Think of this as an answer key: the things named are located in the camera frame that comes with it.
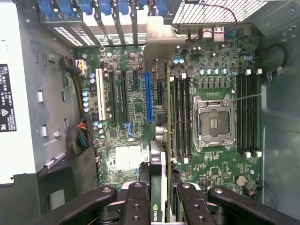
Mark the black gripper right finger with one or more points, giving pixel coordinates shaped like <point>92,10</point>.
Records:
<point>192,206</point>

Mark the green motherboard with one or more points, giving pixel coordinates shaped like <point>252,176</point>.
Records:
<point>211,58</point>

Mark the silver chipset heatsink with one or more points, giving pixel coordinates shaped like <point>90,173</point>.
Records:
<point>129,157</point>

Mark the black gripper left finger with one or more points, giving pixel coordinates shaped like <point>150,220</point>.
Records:
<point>138,206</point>

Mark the metal expansion slot cover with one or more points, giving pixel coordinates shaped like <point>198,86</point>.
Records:
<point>65,36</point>
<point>83,36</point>

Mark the round coin battery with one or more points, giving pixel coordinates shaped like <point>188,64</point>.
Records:
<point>240,180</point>

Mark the long black expansion slot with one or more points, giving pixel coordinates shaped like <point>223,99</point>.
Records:
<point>124,98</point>
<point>114,98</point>
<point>159,93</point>

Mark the dark grey open PC case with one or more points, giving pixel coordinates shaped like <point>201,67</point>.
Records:
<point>281,140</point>

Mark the blue slot cover clip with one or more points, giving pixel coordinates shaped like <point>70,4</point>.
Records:
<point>105,7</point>
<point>143,2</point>
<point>124,5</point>
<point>161,7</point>
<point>47,8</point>
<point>86,5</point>
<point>67,8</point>

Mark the black plastic air shroud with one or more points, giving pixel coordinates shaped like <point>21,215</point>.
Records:
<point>61,182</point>

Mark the short black expansion slot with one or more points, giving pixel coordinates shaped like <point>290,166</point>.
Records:
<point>136,77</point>

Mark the white expansion slot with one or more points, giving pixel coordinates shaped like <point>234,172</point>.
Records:
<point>100,93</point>

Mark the blue expansion slot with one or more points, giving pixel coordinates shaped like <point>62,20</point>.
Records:
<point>149,98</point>

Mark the thin metal locking lever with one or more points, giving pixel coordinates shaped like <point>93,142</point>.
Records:
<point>248,96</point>

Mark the black RAM slot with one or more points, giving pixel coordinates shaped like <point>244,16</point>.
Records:
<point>256,112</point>
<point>178,117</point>
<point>245,112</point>
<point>250,112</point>
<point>183,117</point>
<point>188,117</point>
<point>239,112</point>

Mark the metal CPU socket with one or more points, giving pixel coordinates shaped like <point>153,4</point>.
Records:
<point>214,122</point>

